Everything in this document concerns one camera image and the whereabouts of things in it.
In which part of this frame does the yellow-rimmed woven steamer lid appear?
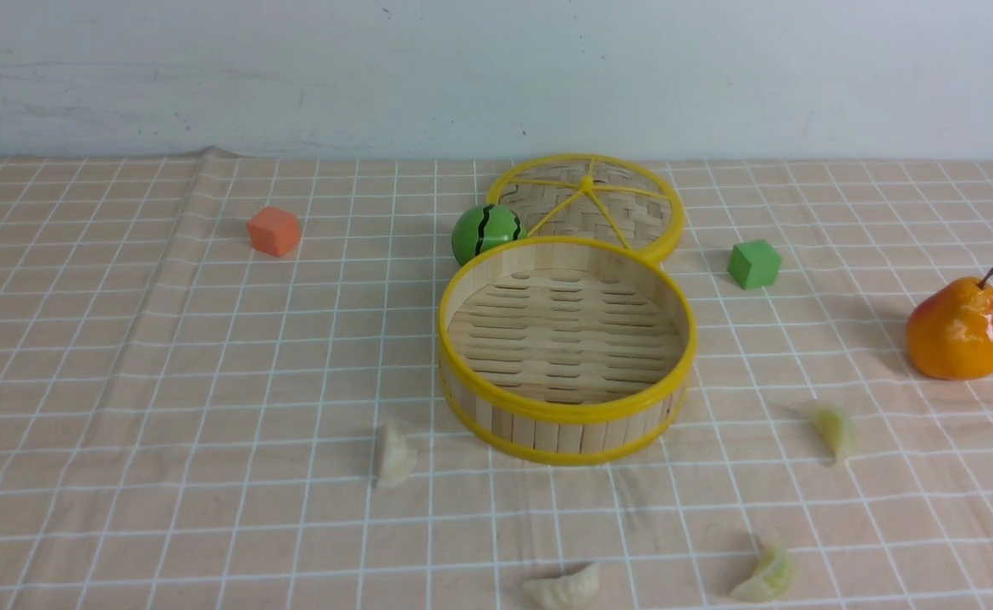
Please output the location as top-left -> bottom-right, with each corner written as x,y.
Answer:
485,153 -> 686,265

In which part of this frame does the white dumpling front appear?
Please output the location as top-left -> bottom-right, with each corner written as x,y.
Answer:
520,563 -> 602,610

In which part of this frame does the checkered beige tablecloth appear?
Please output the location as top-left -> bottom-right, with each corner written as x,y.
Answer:
0,151 -> 993,609

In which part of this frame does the yellow-rimmed bamboo steamer tray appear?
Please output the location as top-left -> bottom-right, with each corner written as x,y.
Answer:
437,236 -> 699,466

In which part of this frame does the pale green dumpling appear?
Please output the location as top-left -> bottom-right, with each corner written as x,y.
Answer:
807,401 -> 857,466
729,541 -> 794,604

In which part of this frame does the orange-yellow toy pear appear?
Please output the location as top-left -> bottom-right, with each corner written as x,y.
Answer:
906,267 -> 993,381

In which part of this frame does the orange wooden cube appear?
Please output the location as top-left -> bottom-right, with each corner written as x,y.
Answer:
246,206 -> 302,258

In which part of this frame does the green wooden cube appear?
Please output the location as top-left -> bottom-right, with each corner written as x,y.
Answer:
726,239 -> 783,290

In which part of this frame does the white dumpling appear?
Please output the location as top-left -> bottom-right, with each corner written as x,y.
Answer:
520,563 -> 602,610
375,421 -> 418,489

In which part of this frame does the pale green dumpling front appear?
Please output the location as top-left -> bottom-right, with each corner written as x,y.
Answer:
729,541 -> 794,604

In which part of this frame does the green toy watermelon ball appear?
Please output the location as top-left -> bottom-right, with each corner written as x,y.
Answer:
452,204 -> 526,266

